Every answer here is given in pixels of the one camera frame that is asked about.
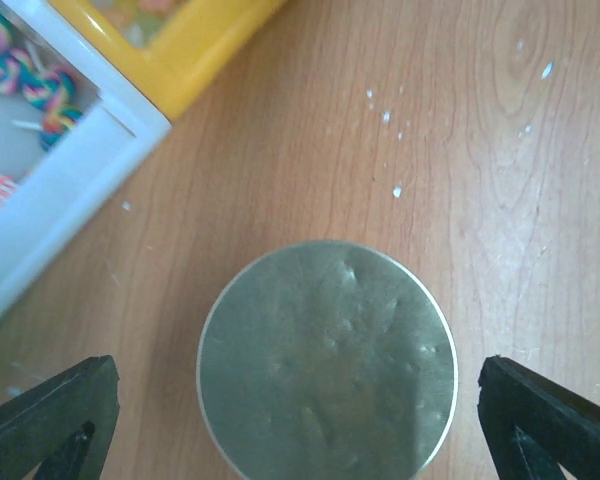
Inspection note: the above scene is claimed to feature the white jar lid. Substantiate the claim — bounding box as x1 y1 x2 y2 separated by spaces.
196 240 458 479

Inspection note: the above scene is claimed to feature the white candy bin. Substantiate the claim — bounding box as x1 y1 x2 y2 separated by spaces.
0 1 171 316

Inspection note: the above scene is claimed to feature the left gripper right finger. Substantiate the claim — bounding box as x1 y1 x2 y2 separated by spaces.
477 356 600 479

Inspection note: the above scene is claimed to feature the orange candy bin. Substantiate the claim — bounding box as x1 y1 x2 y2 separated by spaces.
51 0 285 120

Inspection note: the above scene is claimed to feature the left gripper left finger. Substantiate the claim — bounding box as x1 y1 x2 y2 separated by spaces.
0 355 120 479

